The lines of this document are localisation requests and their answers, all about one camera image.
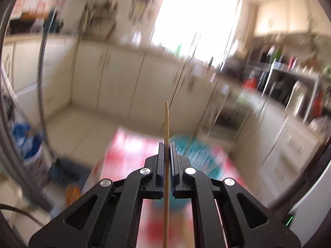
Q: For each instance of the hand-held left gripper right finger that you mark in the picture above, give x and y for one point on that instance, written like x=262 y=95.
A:
x=173 y=171

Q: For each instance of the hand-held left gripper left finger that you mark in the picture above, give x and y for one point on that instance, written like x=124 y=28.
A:
x=160 y=171

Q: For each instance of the teal perforated plastic basket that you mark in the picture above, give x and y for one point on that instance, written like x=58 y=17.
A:
x=201 y=157

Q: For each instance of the wooden chopstick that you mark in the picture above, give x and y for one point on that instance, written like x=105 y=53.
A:
x=166 y=131

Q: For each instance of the red white checkered tablecloth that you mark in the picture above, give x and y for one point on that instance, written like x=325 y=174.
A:
x=129 y=147

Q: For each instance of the cream kitchen base cabinets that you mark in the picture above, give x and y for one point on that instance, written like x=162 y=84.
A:
x=116 y=77

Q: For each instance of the blue plastic bag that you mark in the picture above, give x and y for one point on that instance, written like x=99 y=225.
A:
x=25 y=139

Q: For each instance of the curved metal tube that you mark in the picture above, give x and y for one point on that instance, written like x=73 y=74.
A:
x=41 y=87

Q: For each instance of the bright window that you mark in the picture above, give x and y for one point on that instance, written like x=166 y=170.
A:
x=194 y=18

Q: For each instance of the cream wall cabinet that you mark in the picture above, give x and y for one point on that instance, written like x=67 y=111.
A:
x=281 y=15

